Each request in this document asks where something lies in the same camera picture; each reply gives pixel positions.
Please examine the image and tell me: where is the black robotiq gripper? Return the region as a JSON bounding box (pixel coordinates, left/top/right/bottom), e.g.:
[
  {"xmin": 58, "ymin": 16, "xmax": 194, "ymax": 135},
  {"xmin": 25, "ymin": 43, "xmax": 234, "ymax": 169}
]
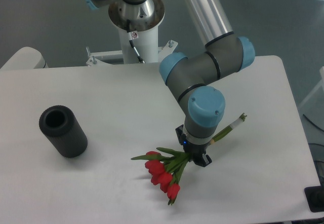
[{"xmin": 175, "ymin": 125, "xmax": 212, "ymax": 167}]

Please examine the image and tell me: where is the red tulip bouquet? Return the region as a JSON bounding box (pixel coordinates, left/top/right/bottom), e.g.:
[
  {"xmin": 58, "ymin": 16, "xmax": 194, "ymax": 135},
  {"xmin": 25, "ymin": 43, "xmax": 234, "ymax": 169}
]
[{"xmin": 130, "ymin": 112, "xmax": 248, "ymax": 206}]

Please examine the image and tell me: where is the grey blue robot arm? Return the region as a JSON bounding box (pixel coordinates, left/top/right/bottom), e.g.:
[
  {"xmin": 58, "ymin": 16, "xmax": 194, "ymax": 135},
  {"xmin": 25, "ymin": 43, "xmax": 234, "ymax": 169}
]
[{"xmin": 85, "ymin": 0, "xmax": 255, "ymax": 167}]

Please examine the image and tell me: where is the black ribbed cylindrical vase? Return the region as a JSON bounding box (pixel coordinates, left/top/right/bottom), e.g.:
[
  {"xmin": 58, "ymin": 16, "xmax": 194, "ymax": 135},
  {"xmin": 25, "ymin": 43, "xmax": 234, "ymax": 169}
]
[{"xmin": 39, "ymin": 105, "xmax": 88, "ymax": 158}]

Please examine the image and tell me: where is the black device at table edge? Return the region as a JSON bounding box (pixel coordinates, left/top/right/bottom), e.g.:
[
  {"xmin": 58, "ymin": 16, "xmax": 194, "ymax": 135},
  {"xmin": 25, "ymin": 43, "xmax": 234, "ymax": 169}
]
[{"xmin": 304, "ymin": 186, "xmax": 323, "ymax": 213}]

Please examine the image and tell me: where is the white rounded chair back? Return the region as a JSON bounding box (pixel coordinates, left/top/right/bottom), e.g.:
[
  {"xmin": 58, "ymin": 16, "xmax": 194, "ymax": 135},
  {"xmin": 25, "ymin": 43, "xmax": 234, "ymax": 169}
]
[{"xmin": 1, "ymin": 47, "xmax": 48, "ymax": 71}]

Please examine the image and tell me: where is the black floor cable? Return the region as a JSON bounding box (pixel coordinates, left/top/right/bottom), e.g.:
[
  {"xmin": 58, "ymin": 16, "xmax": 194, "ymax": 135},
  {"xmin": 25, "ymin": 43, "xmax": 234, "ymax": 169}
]
[{"xmin": 303, "ymin": 114, "xmax": 324, "ymax": 133}]

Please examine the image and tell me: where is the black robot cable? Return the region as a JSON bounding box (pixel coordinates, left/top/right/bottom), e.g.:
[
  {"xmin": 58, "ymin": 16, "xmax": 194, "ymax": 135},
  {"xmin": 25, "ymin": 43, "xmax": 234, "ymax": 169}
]
[{"xmin": 126, "ymin": 19, "xmax": 145, "ymax": 64}]

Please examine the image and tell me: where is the white furniture frame right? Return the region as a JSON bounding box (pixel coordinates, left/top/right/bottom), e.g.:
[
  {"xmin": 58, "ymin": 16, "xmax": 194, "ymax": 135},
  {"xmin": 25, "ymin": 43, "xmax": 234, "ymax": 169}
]
[{"xmin": 297, "ymin": 67, "xmax": 323, "ymax": 113}]

